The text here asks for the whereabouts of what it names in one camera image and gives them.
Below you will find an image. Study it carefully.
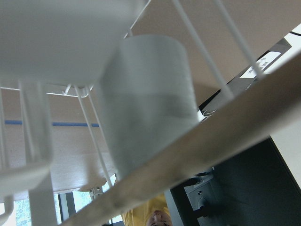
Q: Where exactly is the grey plastic cup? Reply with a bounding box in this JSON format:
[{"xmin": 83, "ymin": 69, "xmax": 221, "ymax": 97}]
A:
[{"xmin": 95, "ymin": 34, "xmax": 198, "ymax": 179}]

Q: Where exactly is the black monitor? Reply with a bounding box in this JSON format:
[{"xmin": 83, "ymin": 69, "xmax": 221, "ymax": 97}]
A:
[{"xmin": 165, "ymin": 138, "xmax": 301, "ymax": 226}]

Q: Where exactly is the black label printer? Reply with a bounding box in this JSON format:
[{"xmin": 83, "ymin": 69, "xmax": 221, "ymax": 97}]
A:
[{"xmin": 199, "ymin": 38, "xmax": 292, "ymax": 117}]

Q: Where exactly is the white wire cup rack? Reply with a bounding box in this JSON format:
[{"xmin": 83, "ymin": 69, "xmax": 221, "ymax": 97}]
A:
[{"xmin": 0, "ymin": 0, "xmax": 301, "ymax": 226}]

